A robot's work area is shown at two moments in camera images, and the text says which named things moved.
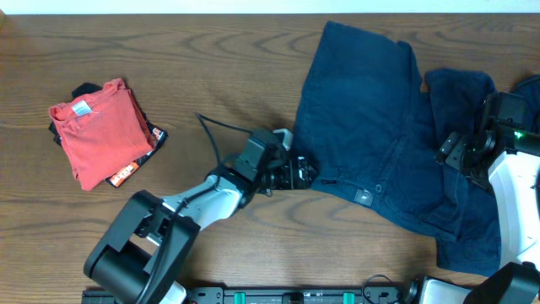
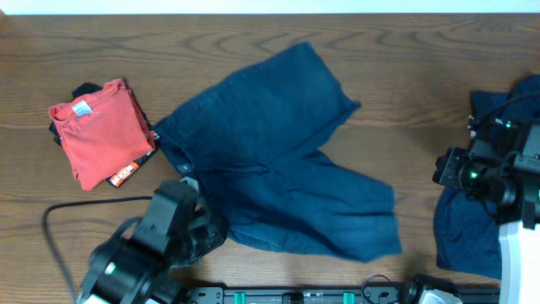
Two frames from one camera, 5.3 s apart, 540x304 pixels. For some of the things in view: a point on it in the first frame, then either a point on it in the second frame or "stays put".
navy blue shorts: x=369 y=133 -> x=246 y=138
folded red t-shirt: x=105 y=133 stays put
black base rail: x=282 y=295 stays put
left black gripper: x=288 y=170 -> x=213 y=220
